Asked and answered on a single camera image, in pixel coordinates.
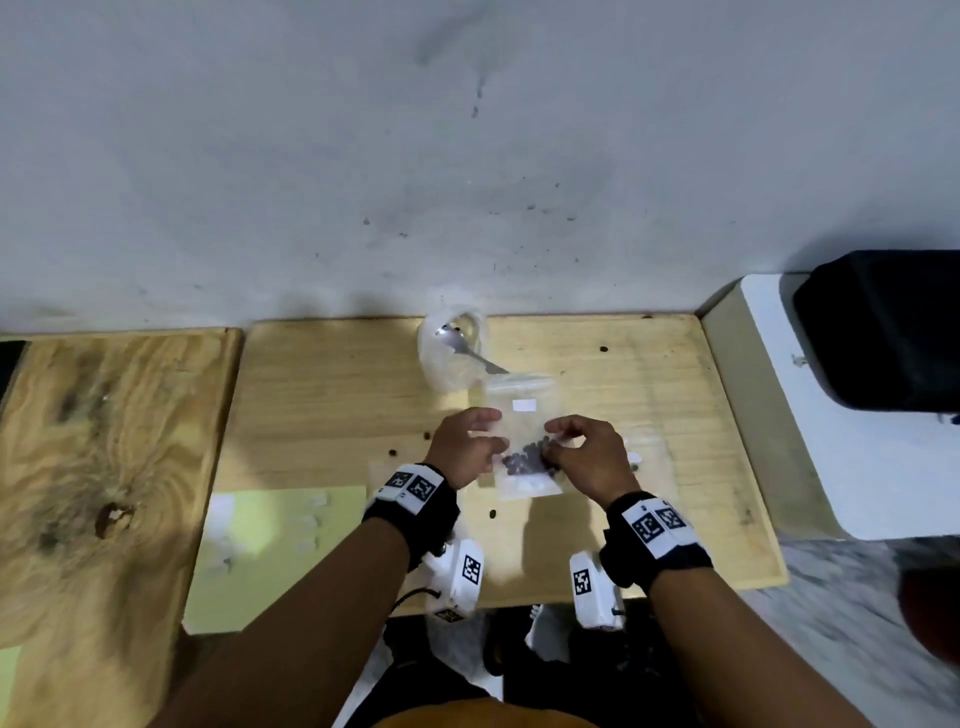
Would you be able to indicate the person's orange shirt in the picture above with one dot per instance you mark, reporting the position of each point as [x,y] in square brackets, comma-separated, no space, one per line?
[480,716]

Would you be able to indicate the person's legs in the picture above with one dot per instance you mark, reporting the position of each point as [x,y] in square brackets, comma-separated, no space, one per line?
[420,660]

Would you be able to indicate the person's left forearm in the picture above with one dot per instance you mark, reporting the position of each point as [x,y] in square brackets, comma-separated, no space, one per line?
[300,637]

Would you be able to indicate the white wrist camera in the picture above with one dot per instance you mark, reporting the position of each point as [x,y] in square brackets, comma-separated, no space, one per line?
[457,577]
[592,592]

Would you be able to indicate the yellow label backing sheet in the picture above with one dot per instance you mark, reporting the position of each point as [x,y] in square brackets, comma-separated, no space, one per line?
[262,592]

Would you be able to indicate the person's right hand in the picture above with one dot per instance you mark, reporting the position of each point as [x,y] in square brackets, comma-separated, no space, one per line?
[600,465]

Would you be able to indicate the black wristband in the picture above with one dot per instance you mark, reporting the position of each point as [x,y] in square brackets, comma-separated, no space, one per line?
[420,514]
[652,555]

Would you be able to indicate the dark red object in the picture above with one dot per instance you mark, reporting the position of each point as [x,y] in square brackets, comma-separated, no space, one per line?
[934,611]

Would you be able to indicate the person's right forearm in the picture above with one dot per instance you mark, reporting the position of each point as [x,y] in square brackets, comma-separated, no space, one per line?
[742,660]

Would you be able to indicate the black right wristband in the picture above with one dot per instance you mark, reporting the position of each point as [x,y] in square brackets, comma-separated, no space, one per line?
[652,555]

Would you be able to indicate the black bag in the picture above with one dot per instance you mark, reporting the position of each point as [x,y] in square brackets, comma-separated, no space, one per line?
[885,330]

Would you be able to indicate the black left wristband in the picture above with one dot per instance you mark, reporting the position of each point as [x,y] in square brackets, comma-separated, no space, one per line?
[420,514]

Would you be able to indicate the white cabinet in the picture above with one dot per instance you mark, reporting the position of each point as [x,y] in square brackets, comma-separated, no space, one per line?
[825,465]

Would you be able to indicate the black flat phone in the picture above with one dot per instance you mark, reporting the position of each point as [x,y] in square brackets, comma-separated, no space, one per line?
[9,367]

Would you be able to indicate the person's left hand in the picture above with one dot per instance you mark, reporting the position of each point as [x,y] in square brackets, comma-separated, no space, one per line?
[461,446]

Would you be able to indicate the metal spoon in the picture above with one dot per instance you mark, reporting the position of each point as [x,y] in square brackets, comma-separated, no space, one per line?
[461,341]

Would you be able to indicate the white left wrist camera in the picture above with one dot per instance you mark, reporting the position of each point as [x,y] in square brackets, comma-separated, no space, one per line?
[457,577]

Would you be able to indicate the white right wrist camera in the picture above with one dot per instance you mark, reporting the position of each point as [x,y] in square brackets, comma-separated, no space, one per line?
[592,592]

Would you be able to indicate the yellow paper sheet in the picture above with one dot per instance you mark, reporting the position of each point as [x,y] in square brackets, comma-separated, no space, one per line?
[9,690]

